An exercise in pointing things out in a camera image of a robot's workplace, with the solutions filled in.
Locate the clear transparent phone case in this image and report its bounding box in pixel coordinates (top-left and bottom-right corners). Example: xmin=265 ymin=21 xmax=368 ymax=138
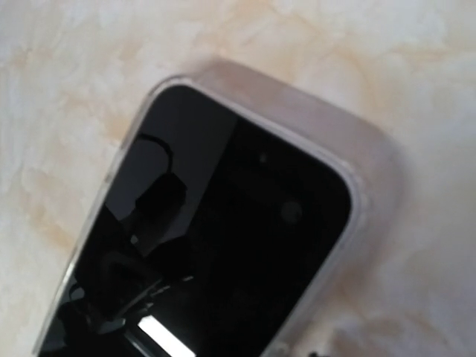
xmin=33 ymin=60 xmax=405 ymax=356

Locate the black smartphone white edge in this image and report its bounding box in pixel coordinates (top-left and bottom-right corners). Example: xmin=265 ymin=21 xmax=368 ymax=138
xmin=39 ymin=85 xmax=353 ymax=356

